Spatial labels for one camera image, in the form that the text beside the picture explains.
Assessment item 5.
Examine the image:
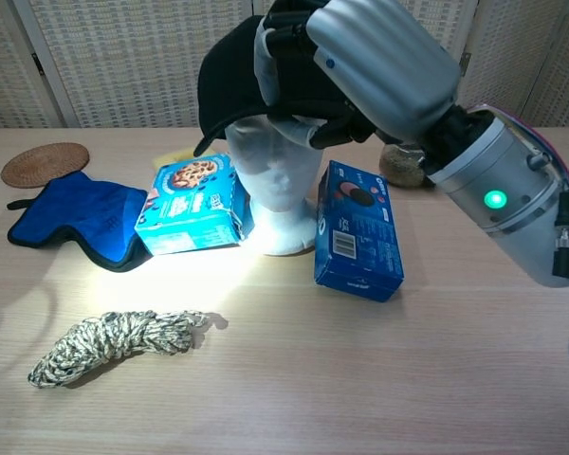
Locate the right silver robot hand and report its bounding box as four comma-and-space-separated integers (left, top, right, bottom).
253, 0, 462, 150

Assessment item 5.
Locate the black baseball cap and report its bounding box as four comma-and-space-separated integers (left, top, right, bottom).
193, 14, 361, 157

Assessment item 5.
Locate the glass jar with black lid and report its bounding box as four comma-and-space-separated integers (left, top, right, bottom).
377, 140, 431, 189

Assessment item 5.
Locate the white foam mannequin head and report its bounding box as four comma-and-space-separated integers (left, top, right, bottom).
225, 113, 326, 258

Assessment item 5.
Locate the dark blue Oreo box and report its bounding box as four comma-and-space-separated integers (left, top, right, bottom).
314, 159, 405, 303

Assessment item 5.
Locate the yellow sponge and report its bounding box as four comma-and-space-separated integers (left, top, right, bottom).
154, 147, 195, 166

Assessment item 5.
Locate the light blue cookie box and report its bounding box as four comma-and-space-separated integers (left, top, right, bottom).
135, 152, 256, 257

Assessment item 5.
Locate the woven folding screen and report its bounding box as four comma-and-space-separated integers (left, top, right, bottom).
0, 0, 569, 130

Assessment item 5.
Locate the blue oven mitt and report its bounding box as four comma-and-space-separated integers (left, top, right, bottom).
6, 170, 154, 274

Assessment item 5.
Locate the round woven rattan coaster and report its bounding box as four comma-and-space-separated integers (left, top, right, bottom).
0, 141, 91, 190

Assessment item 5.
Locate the thin multicolour arm cable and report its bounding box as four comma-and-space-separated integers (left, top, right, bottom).
473, 104, 569, 193

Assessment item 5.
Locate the braided beige black rope bundle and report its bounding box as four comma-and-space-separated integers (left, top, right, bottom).
27, 309, 210, 390

